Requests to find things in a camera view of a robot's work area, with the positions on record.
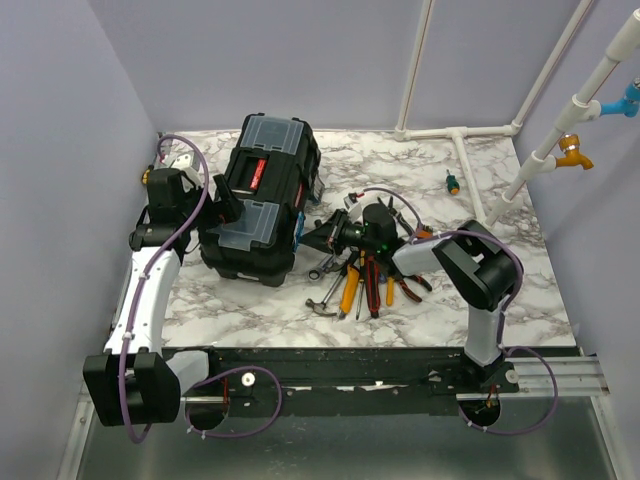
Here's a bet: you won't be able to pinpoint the black plastic toolbox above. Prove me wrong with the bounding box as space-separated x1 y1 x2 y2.
199 113 324 287

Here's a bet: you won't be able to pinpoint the green stubby screwdriver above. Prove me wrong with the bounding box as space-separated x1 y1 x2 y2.
445 170 460 195

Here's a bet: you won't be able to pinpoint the long screwdriver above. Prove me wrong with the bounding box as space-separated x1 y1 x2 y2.
355 268 365 321

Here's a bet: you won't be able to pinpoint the silver combination ratchet wrench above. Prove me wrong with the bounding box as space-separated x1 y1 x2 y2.
307 254 341 282

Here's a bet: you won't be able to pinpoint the orange black pliers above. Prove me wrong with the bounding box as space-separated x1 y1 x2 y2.
389 271 433 303

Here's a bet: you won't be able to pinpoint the black grey wire stripper pliers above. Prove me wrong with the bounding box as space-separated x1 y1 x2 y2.
377 196 415 236

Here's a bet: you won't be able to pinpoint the yellow black screwdriver at wall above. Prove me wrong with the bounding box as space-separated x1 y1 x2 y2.
141 164 155 186

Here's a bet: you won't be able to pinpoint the orange black hex key set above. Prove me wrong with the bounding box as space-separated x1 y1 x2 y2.
415 226 433 239

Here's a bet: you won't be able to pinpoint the yellow brass faucet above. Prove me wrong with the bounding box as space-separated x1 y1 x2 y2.
556 134 594 170

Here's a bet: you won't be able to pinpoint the white pvc pipe frame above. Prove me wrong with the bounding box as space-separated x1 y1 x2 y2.
393 1 639 226

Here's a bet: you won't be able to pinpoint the claw hammer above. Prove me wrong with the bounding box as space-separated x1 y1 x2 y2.
305 258 355 317

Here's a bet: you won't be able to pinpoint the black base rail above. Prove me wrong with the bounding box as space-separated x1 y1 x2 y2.
183 347 519 423

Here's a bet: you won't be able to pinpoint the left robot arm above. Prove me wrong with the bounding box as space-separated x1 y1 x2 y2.
83 168 243 428

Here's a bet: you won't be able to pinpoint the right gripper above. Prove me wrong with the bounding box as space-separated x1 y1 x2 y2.
298 210 379 258

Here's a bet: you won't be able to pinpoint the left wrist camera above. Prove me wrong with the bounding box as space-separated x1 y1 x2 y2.
167 152 202 187

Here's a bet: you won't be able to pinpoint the red black utility knife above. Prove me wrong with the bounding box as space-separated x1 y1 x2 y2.
364 255 381 318

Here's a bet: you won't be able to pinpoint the blue pipe valve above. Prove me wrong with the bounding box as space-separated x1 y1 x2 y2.
600 77 640 118

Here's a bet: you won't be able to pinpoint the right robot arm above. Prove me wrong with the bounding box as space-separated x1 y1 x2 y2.
301 203 523 392

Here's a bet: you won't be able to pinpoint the yellow black pruning shears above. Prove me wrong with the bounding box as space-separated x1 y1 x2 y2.
338 265 360 320

